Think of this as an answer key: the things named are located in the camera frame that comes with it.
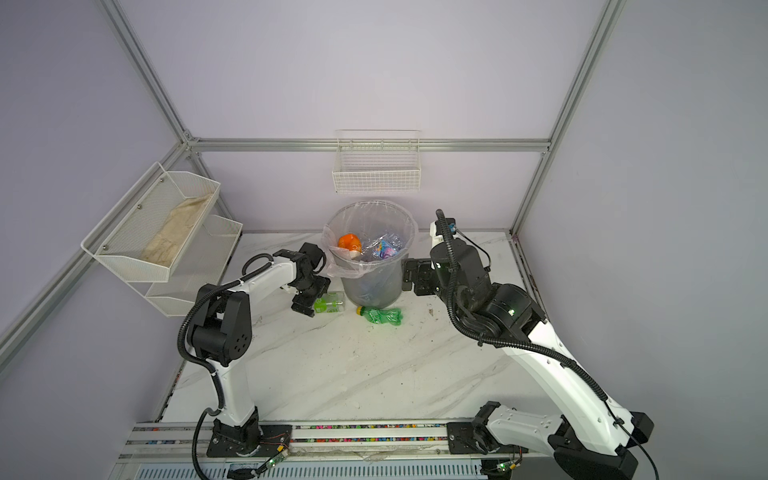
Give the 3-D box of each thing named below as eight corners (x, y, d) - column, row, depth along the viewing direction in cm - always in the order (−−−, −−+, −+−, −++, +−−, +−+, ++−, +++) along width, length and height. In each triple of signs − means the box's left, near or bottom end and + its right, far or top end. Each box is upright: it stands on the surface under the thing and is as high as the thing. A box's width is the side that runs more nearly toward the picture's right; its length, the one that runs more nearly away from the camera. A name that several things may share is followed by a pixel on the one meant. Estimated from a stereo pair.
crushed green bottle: (355, 322, 97) (353, 313, 92) (358, 310, 99) (357, 301, 95) (400, 330, 95) (400, 321, 90) (402, 318, 98) (402, 309, 93)
